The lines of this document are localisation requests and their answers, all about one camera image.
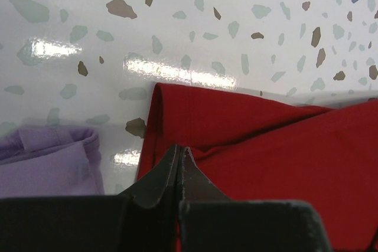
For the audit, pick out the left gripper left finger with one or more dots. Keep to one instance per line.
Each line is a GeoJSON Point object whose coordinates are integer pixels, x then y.
{"type": "Point", "coordinates": [140, 218]}

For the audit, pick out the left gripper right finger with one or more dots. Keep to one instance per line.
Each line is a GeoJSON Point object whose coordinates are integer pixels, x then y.
{"type": "Point", "coordinates": [210, 221]}

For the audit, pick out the red t shirt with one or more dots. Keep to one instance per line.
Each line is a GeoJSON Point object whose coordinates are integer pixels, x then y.
{"type": "Point", "coordinates": [255, 148]}

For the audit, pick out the folded lavender t shirt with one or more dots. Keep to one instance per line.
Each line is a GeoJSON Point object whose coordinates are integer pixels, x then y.
{"type": "Point", "coordinates": [51, 161]}

